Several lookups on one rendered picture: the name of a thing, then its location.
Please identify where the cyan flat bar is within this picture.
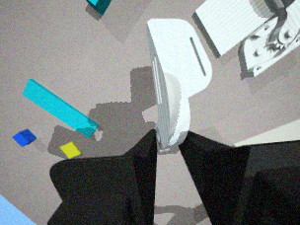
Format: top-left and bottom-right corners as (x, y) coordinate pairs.
(22, 79), (98, 138)

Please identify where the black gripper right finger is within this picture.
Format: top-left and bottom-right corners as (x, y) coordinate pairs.
(179, 131), (300, 225)

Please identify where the yellow flat plate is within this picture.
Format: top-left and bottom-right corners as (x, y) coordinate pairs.
(60, 142), (82, 158)

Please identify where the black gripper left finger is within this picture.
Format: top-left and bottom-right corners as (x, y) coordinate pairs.
(49, 129), (157, 225)

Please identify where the cyan rectangular block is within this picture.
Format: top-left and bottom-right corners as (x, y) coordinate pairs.
(86, 0), (112, 15)

